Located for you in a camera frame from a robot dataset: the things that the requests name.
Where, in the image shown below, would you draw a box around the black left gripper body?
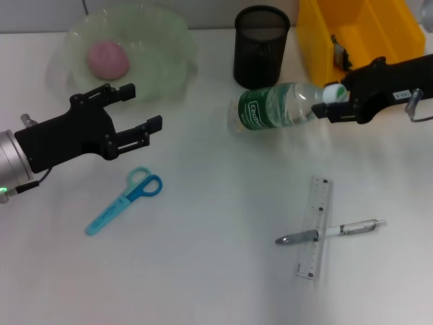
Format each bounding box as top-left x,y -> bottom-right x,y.
14,94 -> 118,175

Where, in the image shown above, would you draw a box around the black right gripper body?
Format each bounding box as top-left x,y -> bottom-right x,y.
341,53 -> 433,125

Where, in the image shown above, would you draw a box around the green plastic wrapper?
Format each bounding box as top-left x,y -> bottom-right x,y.
329,33 -> 355,72

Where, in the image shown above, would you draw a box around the pink peach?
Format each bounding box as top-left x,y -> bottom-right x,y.
86,39 -> 131,81

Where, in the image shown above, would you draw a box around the clear green-label water bottle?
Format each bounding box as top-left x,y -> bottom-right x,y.
228,81 -> 348,135

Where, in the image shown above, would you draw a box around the translucent green fruit plate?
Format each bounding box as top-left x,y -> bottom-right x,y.
47,3 -> 199,102

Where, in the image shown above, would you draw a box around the blue teal scissors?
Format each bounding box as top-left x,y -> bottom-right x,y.
85,165 -> 164,237

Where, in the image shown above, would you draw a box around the black mesh pen cup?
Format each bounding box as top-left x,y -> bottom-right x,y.
232,5 -> 291,89

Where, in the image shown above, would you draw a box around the transparent plastic ruler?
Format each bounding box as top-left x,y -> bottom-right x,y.
294,175 -> 334,280

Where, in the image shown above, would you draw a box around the grey white ballpoint pen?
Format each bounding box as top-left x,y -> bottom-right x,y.
274,218 -> 387,246

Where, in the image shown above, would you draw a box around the yellow plastic bin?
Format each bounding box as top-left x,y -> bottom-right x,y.
296,0 -> 426,89

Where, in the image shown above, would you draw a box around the right gripper cable with plug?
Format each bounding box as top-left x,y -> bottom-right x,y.
405,87 -> 433,122

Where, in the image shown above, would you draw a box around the gripper cable with plug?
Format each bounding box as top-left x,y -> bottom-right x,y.
405,87 -> 433,122
15,114 -> 51,194

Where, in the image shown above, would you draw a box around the left gripper cable with plug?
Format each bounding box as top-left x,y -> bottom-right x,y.
15,114 -> 51,194

